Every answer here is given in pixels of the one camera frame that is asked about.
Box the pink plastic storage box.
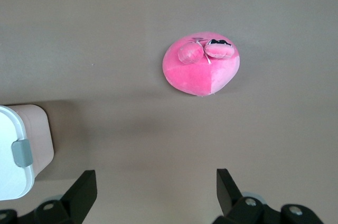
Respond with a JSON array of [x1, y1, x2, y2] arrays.
[[6, 104, 55, 180]]

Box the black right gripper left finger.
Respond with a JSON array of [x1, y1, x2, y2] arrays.
[[34, 170, 98, 224]]

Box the brown table mat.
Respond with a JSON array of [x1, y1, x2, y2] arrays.
[[0, 0, 338, 224]]

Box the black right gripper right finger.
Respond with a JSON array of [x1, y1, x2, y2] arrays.
[[214, 167, 265, 224]]

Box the pink round plush toy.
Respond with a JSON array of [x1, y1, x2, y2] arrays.
[[162, 31, 241, 97]]

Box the white box lid grey latches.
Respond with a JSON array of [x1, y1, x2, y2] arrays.
[[0, 105, 35, 201]]

